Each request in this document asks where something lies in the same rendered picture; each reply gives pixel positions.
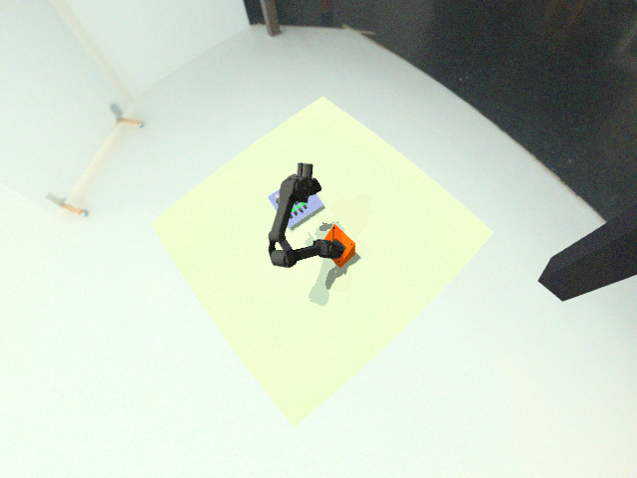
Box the light blue switch panel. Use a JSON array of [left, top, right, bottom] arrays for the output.
[[268, 190, 323, 229]]

